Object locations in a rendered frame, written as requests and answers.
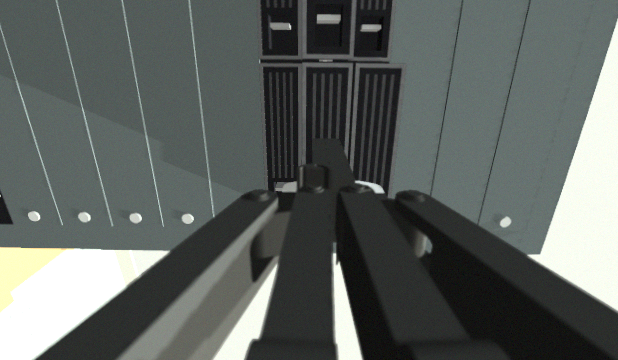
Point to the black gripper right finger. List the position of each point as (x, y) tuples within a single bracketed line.
[(495, 291)]

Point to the black server rack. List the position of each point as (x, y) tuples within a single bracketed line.
[(129, 124)]

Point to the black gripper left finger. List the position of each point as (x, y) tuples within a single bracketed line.
[(186, 305)]

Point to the tan flat board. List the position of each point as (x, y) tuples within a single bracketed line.
[(21, 268)]

